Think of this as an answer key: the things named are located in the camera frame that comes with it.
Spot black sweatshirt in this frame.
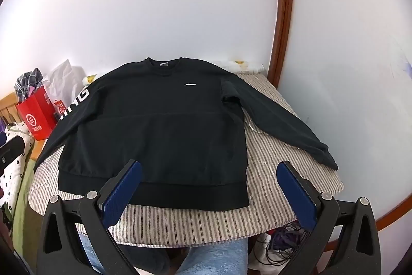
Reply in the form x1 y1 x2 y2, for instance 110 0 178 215
38 58 337 212

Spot polka dot white fabric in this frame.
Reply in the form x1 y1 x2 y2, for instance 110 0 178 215
0 121 36 214

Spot wooden furniture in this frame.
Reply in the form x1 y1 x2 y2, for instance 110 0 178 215
0 92 22 124

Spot red paper bag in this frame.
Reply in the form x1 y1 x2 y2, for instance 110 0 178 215
17 87 57 141

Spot plaid cloth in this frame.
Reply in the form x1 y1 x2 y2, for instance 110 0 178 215
14 68 43 103

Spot white plastic bag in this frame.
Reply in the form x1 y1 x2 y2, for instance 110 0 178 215
42 59 86 114

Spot blue jeans leg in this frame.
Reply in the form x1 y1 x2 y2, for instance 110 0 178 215
78 232 250 275

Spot white duck-print sheet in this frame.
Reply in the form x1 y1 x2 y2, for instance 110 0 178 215
220 61 265 74

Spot black tangled cables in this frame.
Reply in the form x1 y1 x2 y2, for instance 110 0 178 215
252 221 312 268

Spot brown wooden door frame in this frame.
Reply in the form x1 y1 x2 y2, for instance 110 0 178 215
268 0 293 87

